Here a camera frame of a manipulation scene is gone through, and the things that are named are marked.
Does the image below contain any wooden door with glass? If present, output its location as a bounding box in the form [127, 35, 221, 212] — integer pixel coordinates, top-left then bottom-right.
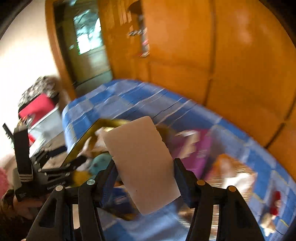
[53, 1, 112, 86]

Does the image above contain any blue plaid bed sheet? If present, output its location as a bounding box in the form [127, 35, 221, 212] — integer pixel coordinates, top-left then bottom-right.
[62, 79, 295, 240]

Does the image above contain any red santa christmas sock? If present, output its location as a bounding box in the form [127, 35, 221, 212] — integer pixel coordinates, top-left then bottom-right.
[269, 191, 281, 217]

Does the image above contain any teal plush bear pink dress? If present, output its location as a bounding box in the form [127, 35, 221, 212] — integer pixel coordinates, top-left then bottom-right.
[89, 153, 112, 176]

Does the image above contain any red storage box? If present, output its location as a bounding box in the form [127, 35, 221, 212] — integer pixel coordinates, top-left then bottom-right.
[18, 93, 55, 126]

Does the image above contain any orange wooden wardrobe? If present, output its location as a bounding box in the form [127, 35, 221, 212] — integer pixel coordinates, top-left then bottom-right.
[96, 1, 295, 176]

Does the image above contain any purple gift bag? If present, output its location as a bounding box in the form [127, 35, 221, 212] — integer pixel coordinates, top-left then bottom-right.
[168, 129, 212, 179]

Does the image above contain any person's left hand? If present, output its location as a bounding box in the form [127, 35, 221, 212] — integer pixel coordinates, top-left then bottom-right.
[1, 189, 49, 220]

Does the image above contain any patterned grey cloth pile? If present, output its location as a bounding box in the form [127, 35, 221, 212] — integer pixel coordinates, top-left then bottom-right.
[18, 75, 59, 110]

